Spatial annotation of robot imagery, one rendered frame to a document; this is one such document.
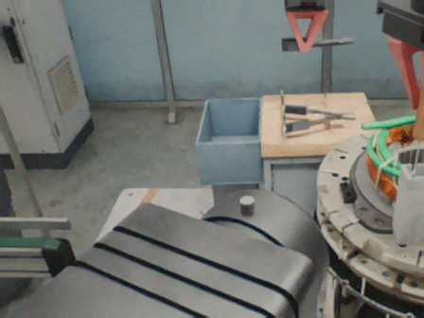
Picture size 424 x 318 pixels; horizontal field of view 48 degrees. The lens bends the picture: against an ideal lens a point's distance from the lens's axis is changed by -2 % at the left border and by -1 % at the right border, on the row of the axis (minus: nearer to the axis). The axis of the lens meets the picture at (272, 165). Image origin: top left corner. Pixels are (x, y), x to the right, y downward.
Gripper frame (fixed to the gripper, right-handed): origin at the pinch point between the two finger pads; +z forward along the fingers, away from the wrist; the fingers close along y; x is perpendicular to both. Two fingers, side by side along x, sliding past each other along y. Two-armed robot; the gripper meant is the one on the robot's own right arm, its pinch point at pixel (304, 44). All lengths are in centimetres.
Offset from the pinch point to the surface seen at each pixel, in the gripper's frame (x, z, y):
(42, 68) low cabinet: -122, 61, -153
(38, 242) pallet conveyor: -58, 43, 1
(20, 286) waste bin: -108, 116, -55
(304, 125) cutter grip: -0.7, 9.7, 11.6
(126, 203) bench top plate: -40, 41, -10
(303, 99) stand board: 0.4, 11.9, -2.8
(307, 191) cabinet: 0.1, 22.4, 12.4
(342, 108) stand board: 7.2, 11.8, 1.3
